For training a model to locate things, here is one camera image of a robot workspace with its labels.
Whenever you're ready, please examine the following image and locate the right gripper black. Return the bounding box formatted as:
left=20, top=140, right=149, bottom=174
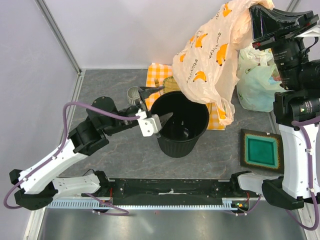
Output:
left=252, top=0, right=320, bottom=91

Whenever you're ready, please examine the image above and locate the black plastic trash bin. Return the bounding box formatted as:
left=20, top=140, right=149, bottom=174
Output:
left=151, top=91, right=210, bottom=158

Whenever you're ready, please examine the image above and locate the orange banana print plastic bag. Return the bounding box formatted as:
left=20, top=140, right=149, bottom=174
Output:
left=172, top=0, right=275, bottom=126

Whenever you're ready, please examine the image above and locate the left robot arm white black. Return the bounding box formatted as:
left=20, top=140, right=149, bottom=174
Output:
left=3, top=86, right=173, bottom=211

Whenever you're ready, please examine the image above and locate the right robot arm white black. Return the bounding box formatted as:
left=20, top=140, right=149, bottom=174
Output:
left=229, top=4, right=320, bottom=210

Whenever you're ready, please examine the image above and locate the green plastic bag of trash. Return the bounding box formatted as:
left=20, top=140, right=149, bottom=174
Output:
left=236, top=46, right=285, bottom=113

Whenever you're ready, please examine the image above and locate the gold fork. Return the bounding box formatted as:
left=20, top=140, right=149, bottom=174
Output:
left=154, top=78, right=160, bottom=88

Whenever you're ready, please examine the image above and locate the striped ceramic cup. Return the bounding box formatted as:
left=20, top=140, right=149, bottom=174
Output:
left=127, top=86, right=142, bottom=108

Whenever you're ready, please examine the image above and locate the woven bamboo tray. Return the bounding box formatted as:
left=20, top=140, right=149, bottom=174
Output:
left=162, top=76, right=180, bottom=94

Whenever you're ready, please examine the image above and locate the yellow white checkered cloth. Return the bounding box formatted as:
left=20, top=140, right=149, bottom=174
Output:
left=145, top=63, right=225, bottom=131

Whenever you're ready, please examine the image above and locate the green square dish black rim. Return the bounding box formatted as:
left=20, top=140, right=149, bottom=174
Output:
left=240, top=128, right=284, bottom=174

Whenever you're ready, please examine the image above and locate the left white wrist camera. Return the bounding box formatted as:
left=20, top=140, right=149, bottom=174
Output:
left=135, top=109, right=161, bottom=137

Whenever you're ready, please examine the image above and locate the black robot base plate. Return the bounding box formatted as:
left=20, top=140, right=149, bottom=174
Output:
left=81, top=177, right=261, bottom=206

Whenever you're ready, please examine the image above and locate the grey slotted cable duct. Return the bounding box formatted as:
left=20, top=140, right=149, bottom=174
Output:
left=47, top=198, right=238, bottom=211

